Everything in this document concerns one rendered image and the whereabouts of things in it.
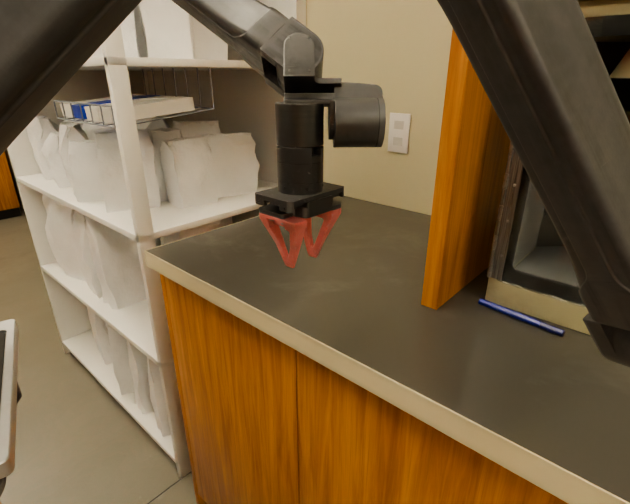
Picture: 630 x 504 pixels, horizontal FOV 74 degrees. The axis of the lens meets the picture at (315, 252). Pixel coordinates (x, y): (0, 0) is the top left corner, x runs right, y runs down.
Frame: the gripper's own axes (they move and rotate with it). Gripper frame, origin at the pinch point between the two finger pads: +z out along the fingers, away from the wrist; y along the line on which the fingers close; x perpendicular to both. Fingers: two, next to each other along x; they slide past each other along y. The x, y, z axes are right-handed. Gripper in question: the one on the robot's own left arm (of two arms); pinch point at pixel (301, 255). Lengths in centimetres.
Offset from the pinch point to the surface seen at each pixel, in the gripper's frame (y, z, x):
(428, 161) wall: 76, 1, 21
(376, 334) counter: 11.1, 15.6, -5.6
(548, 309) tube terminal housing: 33.4, 13.3, -24.5
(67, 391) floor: -1, 109, 148
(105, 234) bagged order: 16, 29, 112
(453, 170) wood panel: 24.3, -9.0, -9.1
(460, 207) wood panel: 28.7, -2.2, -9.2
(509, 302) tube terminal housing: 33.4, 14.3, -18.4
